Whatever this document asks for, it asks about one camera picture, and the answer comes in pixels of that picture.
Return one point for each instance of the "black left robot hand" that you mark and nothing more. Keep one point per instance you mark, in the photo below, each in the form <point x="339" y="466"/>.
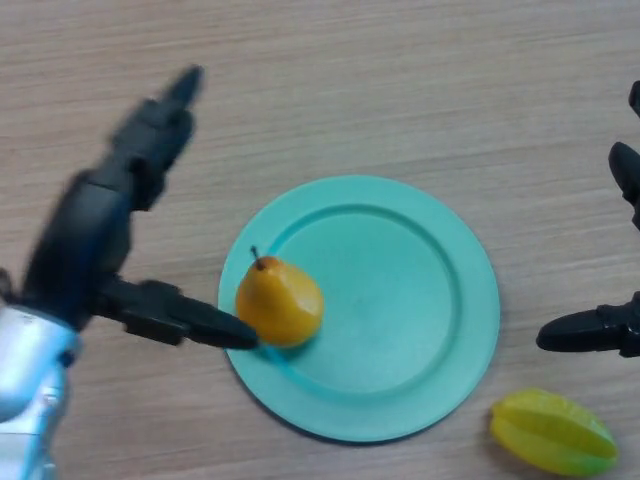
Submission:
<point x="100" y="235"/>

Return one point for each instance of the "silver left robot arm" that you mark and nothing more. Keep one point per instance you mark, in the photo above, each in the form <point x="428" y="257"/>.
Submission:
<point x="30" y="395"/>

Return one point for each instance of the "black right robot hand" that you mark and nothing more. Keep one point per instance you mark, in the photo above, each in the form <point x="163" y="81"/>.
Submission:
<point x="620" y="325"/>

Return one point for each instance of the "green round plate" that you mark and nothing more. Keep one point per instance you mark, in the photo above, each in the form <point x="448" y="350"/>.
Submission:
<point x="370" y="310"/>

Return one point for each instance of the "yellow-green starfruit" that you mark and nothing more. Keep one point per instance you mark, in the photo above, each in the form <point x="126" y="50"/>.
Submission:
<point x="554" y="433"/>

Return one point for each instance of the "yellow pear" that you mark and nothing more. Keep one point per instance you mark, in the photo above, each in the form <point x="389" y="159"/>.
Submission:
<point x="280" y="305"/>

